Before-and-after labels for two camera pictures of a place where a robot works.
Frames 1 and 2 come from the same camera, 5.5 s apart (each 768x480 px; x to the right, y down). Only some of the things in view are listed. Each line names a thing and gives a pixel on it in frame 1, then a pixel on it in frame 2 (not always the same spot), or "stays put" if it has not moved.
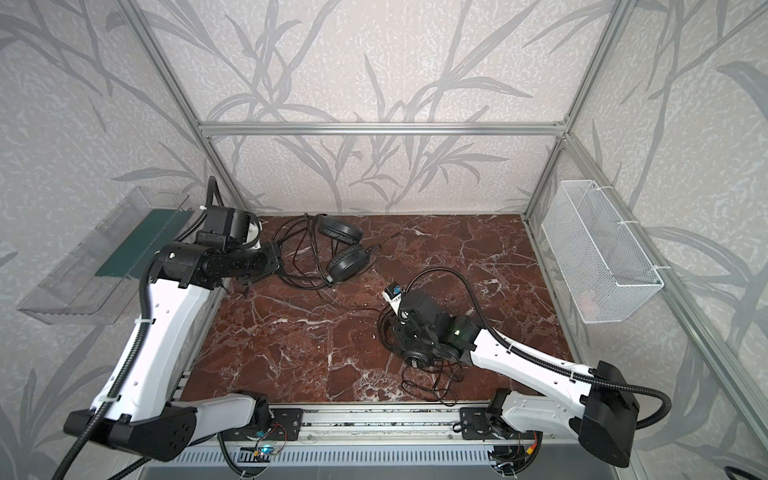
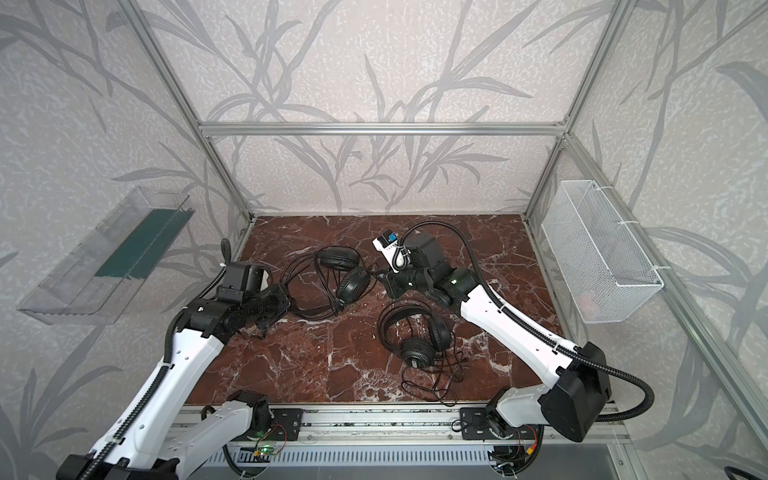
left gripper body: (264, 262) -> (271, 305)
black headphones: (427, 374) stays put
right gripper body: (402, 318) -> (393, 282)
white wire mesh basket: (606, 274) stays put
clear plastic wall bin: (87, 284) stays put
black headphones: (316, 252) -> (323, 281)
